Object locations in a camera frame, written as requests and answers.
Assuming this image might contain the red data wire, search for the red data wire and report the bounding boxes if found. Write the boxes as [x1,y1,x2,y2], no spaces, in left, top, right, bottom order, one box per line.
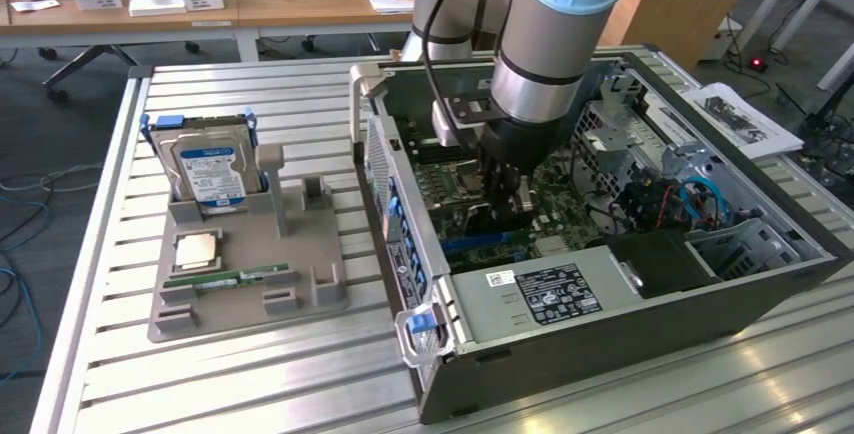
[657,184,677,229]

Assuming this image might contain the loose green RAM stick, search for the loose green RAM stick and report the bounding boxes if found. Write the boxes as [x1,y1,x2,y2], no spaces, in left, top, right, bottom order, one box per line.
[163,266,294,289]

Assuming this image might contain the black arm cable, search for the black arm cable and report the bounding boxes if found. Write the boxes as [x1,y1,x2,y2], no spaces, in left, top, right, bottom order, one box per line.
[419,0,469,148]

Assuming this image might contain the dark grey PC case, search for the dark grey PC case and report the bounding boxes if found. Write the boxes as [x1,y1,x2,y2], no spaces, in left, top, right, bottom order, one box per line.
[349,51,854,426]

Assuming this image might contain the installed green RAM stick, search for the installed green RAM stick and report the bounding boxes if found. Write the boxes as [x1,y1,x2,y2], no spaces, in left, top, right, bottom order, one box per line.
[431,198,493,215]

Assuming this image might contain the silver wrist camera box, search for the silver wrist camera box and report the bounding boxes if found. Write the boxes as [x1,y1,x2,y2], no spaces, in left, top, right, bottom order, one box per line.
[430,95,501,149]

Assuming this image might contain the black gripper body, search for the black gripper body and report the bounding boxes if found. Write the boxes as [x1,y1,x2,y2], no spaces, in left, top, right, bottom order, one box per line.
[481,116,563,176]

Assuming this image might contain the green graphics card black cooler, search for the green graphics card black cooler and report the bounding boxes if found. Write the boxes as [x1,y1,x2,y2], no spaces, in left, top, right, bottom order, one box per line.
[437,202,537,239]

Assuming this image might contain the black fan shroud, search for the black fan shroud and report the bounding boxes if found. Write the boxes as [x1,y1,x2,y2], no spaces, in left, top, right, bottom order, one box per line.
[607,230,726,301]

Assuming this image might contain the printed paper stack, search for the printed paper stack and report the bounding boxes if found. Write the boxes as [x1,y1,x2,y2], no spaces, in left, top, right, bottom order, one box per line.
[657,81,808,161]

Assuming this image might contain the wooden cabinet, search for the wooden cabinet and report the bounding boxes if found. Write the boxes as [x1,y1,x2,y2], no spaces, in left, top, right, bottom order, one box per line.
[586,0,769,70]

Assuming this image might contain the grey power supply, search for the grey power supply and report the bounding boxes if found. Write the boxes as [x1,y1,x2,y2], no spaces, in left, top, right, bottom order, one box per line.
[447,245,646,346]

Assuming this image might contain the hard disk with blue rails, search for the hard disk with blue rails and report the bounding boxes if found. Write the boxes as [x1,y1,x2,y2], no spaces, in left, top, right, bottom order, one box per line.
[139,107,260,215]

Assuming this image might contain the perforated metal disk bay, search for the perforated metal disk bay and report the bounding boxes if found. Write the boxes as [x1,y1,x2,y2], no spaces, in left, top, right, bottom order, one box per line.
[571,98,673,183]

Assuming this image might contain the black desk leg with casters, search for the black desk leg with casters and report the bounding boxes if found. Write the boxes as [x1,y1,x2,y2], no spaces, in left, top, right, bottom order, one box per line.
[40,43,202,103]

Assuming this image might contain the green motherboard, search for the green motherboard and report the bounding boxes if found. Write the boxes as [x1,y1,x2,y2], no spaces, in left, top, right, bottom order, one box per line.
[393,118,615,275]

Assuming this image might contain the black tripod stand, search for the black tripod stand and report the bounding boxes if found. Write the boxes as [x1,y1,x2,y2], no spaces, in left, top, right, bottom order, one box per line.
[777,28,854,175]

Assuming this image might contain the copper-topped CPU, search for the copper-topped CPU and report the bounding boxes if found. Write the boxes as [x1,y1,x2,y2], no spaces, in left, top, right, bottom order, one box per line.
[174,233,222,271]

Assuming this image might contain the blue floor cable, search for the blue floor cable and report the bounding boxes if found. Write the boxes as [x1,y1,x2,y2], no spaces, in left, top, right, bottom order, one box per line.
[0,193,54,385]

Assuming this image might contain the blue data wire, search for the blue data wire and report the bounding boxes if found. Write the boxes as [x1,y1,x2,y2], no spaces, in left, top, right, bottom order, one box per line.
[678,175,737,229]

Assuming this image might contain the CPU socket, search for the CPU socket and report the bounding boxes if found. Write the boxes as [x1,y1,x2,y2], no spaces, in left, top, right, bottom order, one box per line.
[447,159,493,201]

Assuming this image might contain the white floor cable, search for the white floor cable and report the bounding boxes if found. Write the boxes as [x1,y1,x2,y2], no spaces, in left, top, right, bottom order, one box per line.
[0,161,102,194]

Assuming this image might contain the open metal disk bay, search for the open metal disk bay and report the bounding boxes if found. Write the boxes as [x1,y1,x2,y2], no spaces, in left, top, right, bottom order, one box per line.
[685,217,802,283]

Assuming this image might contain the grey parts rack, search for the grey parts rack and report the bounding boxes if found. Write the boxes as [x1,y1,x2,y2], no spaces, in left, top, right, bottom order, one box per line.
[146,143,354,344]

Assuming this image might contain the wooden desk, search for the wooden desk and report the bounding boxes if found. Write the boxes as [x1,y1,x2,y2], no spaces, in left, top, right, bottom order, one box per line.
[0,0,606,63]

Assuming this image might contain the blue expansion slot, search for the blue expansion slot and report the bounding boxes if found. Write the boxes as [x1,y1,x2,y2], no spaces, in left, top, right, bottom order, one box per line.
[441,236,509,255]

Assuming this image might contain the silver chipset heatsink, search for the silver chipset heatsink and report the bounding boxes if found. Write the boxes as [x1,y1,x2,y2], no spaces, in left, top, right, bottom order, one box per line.
[533,236,577,258]

